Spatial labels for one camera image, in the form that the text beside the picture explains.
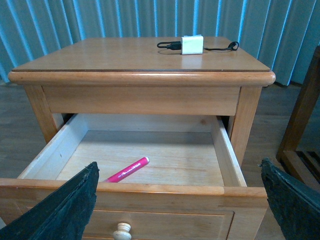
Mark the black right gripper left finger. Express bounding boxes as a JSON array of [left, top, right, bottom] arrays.
[[0, 161, 99, 240]]

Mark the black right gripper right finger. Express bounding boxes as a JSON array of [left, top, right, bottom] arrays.
[[260, 158, 320, 240]]

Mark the pink highlighter marker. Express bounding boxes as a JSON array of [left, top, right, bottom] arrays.
[[103, 157, 150, 183]]

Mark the wooden drawer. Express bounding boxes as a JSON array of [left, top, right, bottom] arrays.
[[0, 114, 268, 240]]

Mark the wooden nightstand cabinet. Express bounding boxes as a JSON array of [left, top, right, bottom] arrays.
[[8, 37, 276, 163]]

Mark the grey pleated curtain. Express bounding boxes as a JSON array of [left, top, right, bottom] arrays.
[[0, 0, 320, 85]]

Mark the white charger adapter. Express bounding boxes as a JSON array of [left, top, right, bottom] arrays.
[[181, 35, 204, 55]]

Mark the dark wooden furniture frame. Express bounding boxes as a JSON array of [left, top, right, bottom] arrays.
[[276, 46, 320, 192]]

